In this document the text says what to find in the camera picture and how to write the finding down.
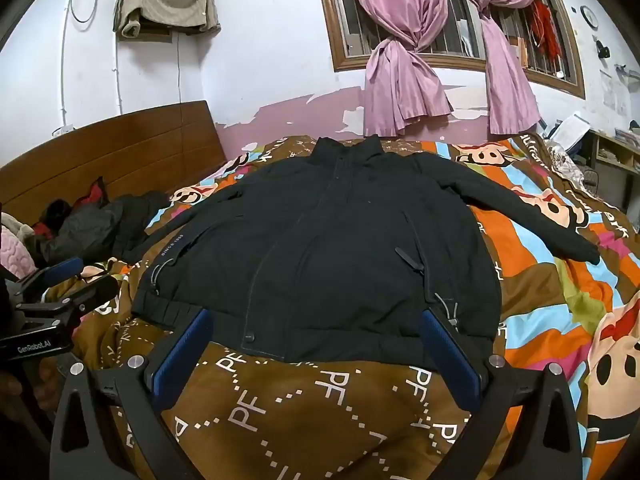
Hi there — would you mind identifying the red hanging decoration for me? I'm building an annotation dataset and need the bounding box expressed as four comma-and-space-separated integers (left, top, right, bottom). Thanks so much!
530, 0, 561, 58

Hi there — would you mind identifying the dark clothes pile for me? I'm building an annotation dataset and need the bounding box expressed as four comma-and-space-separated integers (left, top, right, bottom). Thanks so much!
37, 177, 171, 266

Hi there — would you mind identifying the white wall conduit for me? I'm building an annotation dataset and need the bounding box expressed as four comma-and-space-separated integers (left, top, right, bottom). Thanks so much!
115, 40, 124, 117
60, 0, 71, 128

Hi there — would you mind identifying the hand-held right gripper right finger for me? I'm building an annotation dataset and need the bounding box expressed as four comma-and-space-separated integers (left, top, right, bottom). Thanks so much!
419, 307, 583, 480

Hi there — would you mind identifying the beige cloth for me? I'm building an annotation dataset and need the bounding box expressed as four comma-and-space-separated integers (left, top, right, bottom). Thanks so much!
114, 0, 221, 39

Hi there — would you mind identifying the white paper bag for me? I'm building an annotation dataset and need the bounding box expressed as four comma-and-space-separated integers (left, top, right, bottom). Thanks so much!
547, 112, 591, 148

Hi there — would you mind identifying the wooden headboard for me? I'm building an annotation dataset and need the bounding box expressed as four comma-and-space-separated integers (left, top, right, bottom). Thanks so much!
0, 100, 227, 241

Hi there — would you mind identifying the white wall appliance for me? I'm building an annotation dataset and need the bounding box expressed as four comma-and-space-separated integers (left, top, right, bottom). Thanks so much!
117, 29, 174, 44

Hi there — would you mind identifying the patterned grey cloth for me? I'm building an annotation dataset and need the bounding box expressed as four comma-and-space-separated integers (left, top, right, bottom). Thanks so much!
545, 140, 586, 186

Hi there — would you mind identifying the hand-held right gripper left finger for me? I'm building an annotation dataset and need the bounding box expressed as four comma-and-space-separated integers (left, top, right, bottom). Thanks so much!
50, 307, 216, 480

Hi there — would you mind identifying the printed colourful blanket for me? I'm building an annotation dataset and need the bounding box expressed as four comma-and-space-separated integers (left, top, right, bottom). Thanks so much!
45, 132, 640, 480

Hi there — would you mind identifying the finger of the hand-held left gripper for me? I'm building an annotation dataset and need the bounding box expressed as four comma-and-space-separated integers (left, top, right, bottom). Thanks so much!
20, 274, 121, 328
9, 257, 84, 306

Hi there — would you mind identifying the narrow pink curtain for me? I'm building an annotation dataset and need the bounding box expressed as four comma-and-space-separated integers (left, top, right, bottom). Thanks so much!
457, 0, 543, 136

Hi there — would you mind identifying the black jacket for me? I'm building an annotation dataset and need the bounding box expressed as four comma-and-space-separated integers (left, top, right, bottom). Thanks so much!
131, 136, 601, 363

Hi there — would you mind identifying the wooden desk shelf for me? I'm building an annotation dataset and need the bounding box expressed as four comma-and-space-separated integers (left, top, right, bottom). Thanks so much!
587, 127, 640, 211

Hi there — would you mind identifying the wide pink curtain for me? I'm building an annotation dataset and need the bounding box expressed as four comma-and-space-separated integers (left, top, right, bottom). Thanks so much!
342, 0, 453, 137

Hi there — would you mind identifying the pink quilted cloth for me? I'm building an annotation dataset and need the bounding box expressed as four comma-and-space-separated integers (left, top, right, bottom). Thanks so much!
0, 212, 41, 281

